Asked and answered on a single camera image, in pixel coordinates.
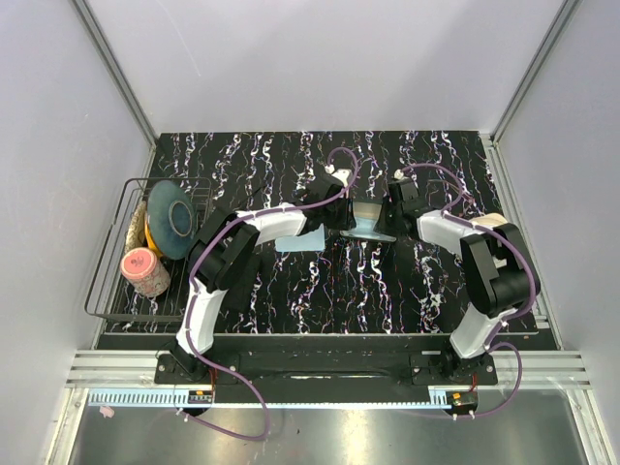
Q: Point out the black wire dish rack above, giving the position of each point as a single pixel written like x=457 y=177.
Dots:
x=110 y=296

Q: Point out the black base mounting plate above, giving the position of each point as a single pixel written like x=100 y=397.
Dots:
x=409 y=359

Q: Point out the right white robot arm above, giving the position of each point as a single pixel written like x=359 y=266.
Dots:
x=500 y=279

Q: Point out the yellow plate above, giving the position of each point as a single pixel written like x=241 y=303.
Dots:
x=150 y=241

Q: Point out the woven beige plate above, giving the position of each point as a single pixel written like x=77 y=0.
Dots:
x=135 y=236

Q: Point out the light blue cloth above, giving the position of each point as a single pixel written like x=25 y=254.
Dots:
x=365 y=227
x=314 y=241

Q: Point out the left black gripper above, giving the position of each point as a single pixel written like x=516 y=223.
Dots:
x=347 y=221

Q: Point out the black glasses case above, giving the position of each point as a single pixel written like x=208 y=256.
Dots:
x=238 y=296

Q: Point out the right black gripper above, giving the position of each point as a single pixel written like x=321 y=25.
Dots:
x=382 y=227

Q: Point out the pink patterned cup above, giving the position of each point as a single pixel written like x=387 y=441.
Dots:
x=145 y=272

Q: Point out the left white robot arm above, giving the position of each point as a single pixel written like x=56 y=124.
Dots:
x=226 y=242

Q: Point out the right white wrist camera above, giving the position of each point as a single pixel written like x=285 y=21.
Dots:
x=402 y=178

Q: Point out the blue ceramic plate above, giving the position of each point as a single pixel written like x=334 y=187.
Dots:
x=171 y=219

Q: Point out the red thin sunglasses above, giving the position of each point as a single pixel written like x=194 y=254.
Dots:
x=460 y=194

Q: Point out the dark green glasses case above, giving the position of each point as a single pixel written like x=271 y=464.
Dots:
x=366 y=216

